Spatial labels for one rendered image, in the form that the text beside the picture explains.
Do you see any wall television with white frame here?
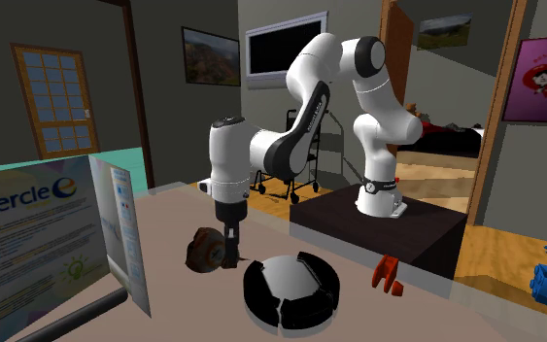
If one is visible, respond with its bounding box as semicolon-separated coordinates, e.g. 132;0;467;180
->
245;11;329;90

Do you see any black wheeled walker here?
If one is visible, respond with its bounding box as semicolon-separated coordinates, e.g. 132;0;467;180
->
252;108;325;205

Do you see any wooden door with glass panes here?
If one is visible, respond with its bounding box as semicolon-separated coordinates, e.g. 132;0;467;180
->
9;43;102;161

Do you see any landscape wall picture, dark frame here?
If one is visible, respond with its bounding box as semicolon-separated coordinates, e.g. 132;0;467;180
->
181;26;243;87

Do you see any red plastic piece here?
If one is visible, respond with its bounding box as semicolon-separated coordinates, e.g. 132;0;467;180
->
371;255;405;298

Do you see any dark robot stand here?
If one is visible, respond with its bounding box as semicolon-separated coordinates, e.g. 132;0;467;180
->
289;183;469;281

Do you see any black and grey robot vacuum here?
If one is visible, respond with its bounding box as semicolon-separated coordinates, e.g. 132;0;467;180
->
242;251;342;330

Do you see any black cylinder bar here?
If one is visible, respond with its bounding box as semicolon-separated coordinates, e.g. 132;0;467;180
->
16;286;129;342

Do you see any unframed landscape wall picture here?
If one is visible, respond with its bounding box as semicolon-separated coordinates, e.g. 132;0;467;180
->
416;12;473;51

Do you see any pink cartoon wall poster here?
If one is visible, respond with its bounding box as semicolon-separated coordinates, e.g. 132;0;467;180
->
500;33;547;124

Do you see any bed with dark cover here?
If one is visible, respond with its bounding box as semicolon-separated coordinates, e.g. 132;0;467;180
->
397;101;486;160

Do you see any brown round ball toy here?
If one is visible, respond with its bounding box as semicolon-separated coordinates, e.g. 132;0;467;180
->
185;226;242;274

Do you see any orange wooden door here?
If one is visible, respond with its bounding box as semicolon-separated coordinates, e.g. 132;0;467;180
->
378;0;417;158

